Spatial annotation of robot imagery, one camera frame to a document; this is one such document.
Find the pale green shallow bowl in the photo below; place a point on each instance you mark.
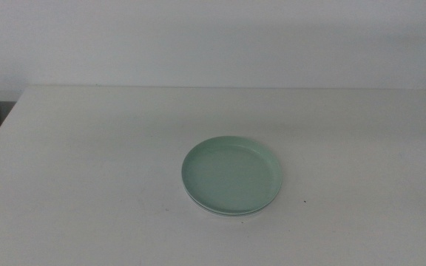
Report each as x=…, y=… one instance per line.
x=231, y=173

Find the grey shallow bowl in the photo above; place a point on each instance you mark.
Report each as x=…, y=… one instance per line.
x=205, y=207

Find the white shallow bowl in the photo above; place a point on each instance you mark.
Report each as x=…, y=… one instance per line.
x=235, y=216

